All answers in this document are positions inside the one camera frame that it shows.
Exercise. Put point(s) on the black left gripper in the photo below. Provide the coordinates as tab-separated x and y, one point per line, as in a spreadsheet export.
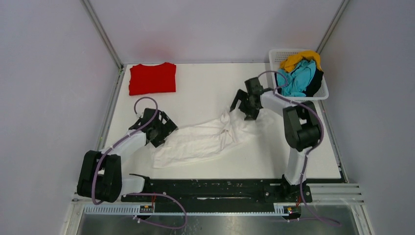
169	127

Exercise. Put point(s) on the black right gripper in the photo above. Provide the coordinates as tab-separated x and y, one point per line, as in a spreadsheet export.
252	114

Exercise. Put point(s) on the white t shirt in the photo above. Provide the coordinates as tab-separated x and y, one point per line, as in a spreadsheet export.
209	140

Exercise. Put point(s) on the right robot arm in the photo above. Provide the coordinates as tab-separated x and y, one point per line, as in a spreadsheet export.
303	128

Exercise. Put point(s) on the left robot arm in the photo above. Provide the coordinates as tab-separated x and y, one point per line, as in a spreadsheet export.
101	174

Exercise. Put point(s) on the teal t shirt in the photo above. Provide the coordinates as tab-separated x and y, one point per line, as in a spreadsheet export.
294	83

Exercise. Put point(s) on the white plastic laundry basket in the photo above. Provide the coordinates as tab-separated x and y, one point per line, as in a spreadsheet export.
278	55

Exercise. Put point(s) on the red folded t shirt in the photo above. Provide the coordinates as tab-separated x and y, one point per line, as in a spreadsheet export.
154	79

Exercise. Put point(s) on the yellow t shirt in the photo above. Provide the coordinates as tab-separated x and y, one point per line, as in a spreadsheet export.
291	62

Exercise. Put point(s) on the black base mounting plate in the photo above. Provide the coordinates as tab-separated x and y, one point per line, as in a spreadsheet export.
221	194

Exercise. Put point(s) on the black t shirt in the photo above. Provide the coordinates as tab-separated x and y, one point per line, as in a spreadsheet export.
314	84

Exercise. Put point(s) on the white slotted cable duct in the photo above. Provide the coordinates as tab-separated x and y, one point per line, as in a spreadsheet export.
273	209

